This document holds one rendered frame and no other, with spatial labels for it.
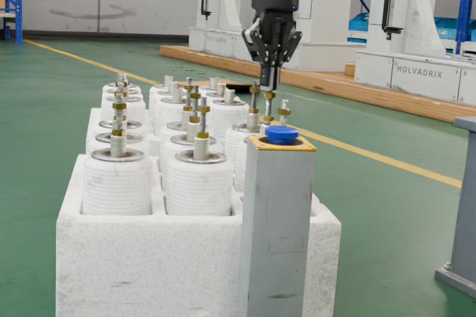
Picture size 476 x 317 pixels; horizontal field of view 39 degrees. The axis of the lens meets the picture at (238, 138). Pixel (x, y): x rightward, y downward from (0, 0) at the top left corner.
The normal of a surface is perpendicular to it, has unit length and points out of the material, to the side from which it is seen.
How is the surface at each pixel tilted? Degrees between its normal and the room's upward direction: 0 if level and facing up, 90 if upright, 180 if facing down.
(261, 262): 90
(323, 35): 90
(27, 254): 0
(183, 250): 90
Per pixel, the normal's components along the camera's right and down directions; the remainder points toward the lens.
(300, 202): 0.16, 0.21
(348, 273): 0.06, -0.98
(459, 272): -0.87, 0.05
